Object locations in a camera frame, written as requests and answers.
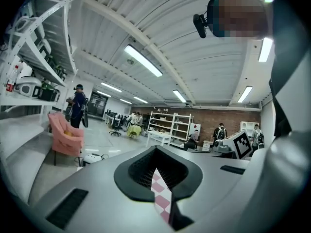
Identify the person's head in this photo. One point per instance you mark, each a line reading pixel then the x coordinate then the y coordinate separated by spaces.
pixel 243 13

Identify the red white checkered cloth table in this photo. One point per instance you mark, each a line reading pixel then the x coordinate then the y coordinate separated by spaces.
pixel 160 200

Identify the yellow green cloth table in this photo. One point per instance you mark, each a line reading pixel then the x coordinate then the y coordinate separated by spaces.
pixel 134 131

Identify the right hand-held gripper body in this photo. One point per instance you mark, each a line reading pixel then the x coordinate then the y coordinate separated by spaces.
pixel 240 144

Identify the black swivel chair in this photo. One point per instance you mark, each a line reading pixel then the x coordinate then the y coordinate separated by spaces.
pixel 116 126

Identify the white rounded appliance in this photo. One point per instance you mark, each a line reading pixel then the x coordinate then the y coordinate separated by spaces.
pixel 28 86

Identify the teal head mount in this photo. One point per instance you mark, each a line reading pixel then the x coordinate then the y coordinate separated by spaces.
pixel 215 11

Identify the white cabinet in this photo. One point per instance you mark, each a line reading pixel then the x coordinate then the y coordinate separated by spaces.
pixel 247 127

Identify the white metal storage rack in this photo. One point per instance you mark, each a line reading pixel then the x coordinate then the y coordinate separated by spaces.
pixel 41 45

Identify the black head-worn camera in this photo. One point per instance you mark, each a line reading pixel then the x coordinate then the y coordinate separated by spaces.
pixel 201 25

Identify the red label bottle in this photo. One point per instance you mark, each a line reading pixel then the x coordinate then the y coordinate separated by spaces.
pixel 11 81

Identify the white boxy appliance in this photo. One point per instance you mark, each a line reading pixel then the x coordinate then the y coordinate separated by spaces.
pixel 91 158

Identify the white open shelf unit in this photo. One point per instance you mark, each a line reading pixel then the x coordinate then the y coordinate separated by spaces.
pixel 170 125

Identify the pink armchair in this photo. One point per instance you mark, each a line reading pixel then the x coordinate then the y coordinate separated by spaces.
pixel 65 137

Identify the white board with red mark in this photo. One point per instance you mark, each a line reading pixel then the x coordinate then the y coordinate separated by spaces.
pixel 195 130

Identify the ceiling tube light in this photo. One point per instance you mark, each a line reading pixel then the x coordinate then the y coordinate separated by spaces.
pixel 179 96
pixel 245 94
pixel 143 61
pixel 111 87
pixel 265 49

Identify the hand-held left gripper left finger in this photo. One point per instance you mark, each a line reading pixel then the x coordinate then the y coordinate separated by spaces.
pixel 102 176

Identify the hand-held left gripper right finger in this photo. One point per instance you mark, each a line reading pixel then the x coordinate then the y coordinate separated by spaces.
pixel 213 187

